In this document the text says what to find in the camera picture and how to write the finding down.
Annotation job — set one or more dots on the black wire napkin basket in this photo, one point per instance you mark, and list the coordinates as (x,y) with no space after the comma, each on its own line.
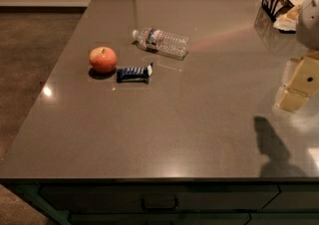
(283,13)

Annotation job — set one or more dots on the red apple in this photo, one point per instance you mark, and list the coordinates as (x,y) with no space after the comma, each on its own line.
(103,60)

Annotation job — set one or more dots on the clear plastic water bottle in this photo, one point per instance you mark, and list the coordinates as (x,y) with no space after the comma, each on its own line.
(167,44)

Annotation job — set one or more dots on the black drawer handle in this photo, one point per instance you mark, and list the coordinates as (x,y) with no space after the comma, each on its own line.
(161,203)

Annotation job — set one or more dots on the blue striped snack bar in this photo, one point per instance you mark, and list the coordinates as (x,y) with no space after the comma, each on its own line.
(135,74)

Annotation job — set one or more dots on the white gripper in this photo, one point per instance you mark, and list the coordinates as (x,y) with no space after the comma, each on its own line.
(309,23)

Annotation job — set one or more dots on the dark cabinet drawer front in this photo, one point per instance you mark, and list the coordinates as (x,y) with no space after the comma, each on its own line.
(119,199)

